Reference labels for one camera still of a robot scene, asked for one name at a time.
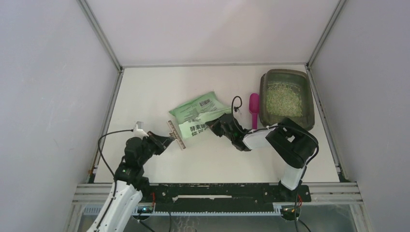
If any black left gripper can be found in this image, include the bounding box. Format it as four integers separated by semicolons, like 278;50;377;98
138;131;174;165

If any green cat litter bag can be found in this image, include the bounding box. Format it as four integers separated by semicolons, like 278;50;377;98
169;91;231;139

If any magenta plastic scoop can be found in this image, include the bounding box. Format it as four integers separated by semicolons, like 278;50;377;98
249;93;260;130

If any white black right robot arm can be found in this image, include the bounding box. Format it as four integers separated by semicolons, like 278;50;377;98
205;114;319;201

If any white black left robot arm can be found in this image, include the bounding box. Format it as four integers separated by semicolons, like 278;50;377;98
88;131;175;232

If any green litter in box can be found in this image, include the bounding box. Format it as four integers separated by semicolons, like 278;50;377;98
266;82;303;117

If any dark grey litter box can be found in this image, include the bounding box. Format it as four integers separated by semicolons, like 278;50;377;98
259;69;315;131

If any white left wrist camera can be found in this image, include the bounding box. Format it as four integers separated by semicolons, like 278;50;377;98
132;121;148;138

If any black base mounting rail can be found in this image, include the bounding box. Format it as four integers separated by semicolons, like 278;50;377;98
141;183;312;210

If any white slotted cable duct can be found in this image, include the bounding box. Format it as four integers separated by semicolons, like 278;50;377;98
83;204;321;217

